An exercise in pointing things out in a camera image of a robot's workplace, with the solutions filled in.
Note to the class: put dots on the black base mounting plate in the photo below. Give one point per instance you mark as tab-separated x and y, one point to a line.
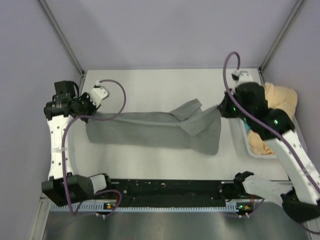
131	198

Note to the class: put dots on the grey slotted cable duct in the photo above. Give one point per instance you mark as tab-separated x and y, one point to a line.
103	207

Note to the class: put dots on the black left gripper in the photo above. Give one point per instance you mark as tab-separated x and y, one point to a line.
86	97

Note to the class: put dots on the white laundry basket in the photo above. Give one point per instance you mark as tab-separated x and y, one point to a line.
240	139

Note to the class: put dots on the right aluminium corner post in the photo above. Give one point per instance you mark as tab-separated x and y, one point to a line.
298	6

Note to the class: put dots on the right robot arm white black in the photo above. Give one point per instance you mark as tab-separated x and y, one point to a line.
269	110

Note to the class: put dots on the grey t shirt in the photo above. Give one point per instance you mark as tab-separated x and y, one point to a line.
186	127

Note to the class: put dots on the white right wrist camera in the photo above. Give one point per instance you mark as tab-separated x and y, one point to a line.
241	77

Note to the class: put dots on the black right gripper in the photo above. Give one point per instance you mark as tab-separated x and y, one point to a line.
223	109

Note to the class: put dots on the yellow t shirt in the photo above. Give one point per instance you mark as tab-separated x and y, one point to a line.
278	97

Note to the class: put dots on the left aluminium corner post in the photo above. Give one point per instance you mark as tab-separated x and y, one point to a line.
60	35

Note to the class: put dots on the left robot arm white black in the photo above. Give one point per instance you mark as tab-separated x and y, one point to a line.
64	185

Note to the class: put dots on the aluminium corner post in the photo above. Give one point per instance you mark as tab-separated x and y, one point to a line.
60	35
298	6

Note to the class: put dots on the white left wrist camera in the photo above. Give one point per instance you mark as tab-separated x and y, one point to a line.
98	93

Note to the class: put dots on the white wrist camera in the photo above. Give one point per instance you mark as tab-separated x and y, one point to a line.
98	93
241	77

